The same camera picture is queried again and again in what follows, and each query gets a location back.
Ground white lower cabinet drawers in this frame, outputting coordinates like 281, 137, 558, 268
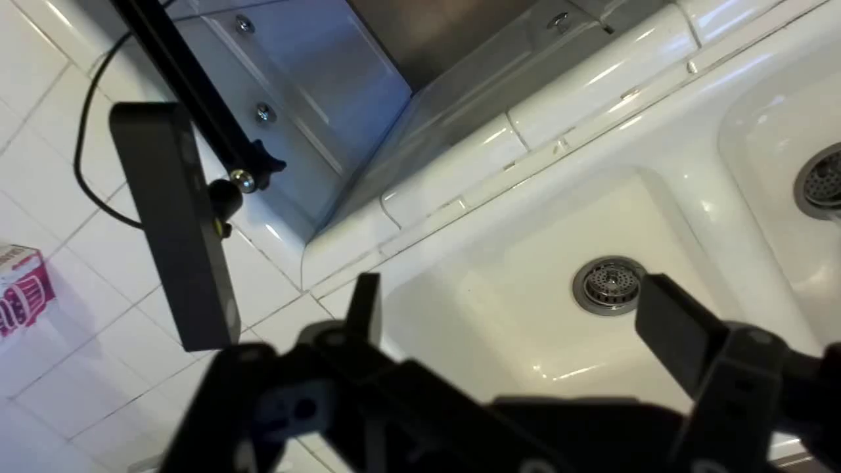
175, 0, 670, 239

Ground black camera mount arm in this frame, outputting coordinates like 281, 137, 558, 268
110, 0, 286, 223

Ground near basin drain strainer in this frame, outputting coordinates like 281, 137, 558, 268
572, 254, 648, 315

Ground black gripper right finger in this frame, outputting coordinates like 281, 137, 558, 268
636, 274, 729, 396

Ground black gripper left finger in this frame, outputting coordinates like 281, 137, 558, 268
344, 274, 382, 345

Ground far basin drain strainer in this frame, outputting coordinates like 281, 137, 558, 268
794, 141, 841, 220

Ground black stereo camera bar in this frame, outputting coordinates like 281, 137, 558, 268
109, 103, 243, 352

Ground black camera cable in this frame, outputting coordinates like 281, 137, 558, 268
71, 28, 147, 235

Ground basin drain strainer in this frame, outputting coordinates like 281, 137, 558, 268
794, 141, 841, 220
572, 254, 648, 315

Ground white double basin sink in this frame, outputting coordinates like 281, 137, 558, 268
300, 0, 841, 408

